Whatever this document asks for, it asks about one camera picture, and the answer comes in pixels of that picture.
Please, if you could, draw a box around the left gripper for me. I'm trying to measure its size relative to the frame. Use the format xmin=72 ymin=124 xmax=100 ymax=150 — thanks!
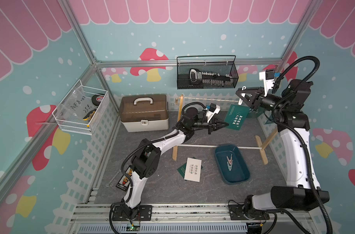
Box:
xmin=191 ymin=116 xmax=228 ymax=135

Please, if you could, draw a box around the white clothespin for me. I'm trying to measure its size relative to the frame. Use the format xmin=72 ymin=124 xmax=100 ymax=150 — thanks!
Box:
xmin=238 ymin=86 xmax=246 ymax=105

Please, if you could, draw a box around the green postcard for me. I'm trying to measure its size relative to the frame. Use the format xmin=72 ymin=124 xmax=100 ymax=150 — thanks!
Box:
xmin=247 ymin=107 xmax=264 ymax=119
xmin=177 ymin=160 xmax=204 ymax=179
xmin=224 ymin=104 xmax=250 ymax=131

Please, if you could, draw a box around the pink clothespin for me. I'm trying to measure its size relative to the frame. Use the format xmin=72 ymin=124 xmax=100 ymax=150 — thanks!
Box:
xmin=226 ymin=156 xmax=233 ymax=171

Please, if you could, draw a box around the mint green clothespin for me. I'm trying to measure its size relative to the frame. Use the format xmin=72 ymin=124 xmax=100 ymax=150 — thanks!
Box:
xmin=227 ymin=160 xmax=233 ymax=172

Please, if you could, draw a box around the wooden postcard rack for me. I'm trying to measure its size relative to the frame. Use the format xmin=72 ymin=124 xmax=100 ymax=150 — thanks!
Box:
xmin=168 ymin=94 xmax=278 ymax=165

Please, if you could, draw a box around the white postcard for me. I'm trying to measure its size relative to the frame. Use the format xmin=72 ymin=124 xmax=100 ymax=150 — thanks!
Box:
xmin=184 ymin=157 xmax=203 ymax=182

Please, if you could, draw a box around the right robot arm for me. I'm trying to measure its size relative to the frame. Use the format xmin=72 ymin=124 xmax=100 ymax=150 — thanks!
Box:
xmin=236 ymin=56 xmax=333 ymax=234

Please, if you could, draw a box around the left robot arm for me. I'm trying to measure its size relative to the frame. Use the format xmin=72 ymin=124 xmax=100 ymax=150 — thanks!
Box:
xmin=109 ymin=102 xmax=229 ymax=223

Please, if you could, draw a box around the teal plastic tray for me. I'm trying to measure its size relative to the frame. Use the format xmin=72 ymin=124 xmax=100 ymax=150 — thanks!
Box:
xmin=215 ymin=144 xmax=250 ymax=185

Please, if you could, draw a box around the brown lidded storage box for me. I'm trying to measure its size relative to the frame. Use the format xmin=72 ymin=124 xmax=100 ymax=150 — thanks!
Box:
xmin=119 ymin=94 xmax=169 ymax=133

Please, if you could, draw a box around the screwdriver bit set case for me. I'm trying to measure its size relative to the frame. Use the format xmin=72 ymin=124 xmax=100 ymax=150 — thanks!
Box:
xmin=116 ymin=166 xmax=133 ymax=191

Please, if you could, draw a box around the black tape roll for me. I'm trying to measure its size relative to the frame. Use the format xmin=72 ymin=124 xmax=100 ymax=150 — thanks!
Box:
xmin=91 ymin=94 xmax=104 ymax=106

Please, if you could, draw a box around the clear plastic bag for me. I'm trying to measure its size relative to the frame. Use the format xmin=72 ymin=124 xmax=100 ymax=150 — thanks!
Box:
xmin=65 ymin=87 xmax=95 ymax=119

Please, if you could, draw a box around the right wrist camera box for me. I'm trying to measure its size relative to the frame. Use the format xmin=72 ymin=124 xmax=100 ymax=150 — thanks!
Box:
xmin=259 ymin=69 xmax=280 ymax=96

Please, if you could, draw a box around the black mesh wall basket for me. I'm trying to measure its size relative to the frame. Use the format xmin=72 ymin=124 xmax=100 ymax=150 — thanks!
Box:
xmin=176 ymin=55 xmax=239 ymax=89

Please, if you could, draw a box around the yellow handled tool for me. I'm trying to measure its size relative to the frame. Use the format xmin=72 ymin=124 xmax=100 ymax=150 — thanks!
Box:
xmin=83 ymin=109 xmax=96 ymax=121

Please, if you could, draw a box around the clear wire wall basket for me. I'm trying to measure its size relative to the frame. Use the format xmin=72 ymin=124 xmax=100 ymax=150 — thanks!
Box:
xmin=52 ymin=80 xmax=109 ymax=136

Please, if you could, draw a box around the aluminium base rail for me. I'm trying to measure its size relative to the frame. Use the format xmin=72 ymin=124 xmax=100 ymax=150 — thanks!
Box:
xmin=67 ymin=203 xmax=316 ymax=234

